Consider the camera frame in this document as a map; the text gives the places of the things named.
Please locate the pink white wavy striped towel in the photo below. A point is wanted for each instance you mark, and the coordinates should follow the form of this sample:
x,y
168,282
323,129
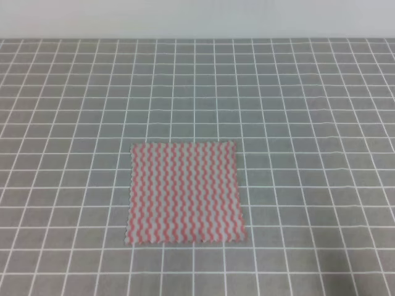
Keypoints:
x,y
184,192

